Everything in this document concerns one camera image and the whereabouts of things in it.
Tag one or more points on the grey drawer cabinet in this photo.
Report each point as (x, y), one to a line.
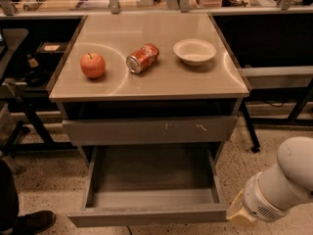
(158, 78)

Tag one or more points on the crushed orange soda can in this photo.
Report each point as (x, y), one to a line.
(142, 58)

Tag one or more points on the black shoe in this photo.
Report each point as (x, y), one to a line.
(34, 223)

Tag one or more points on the black side desk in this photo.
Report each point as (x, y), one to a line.
(13, 39)

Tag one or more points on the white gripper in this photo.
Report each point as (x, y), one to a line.
(257, 198)

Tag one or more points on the white paper bowl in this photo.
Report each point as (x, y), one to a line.
(194, 52)

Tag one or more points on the grey drawer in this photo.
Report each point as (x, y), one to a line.
(127, 131)
(151, 184)

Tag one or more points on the red apple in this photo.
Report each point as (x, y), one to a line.
(93, 65)

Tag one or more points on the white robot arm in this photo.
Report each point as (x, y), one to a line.
(270, 194)

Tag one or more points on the dark trouser leg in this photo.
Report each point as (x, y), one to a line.
(9, 202)

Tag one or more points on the grey top drawer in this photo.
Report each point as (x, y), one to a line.
(127, 131)

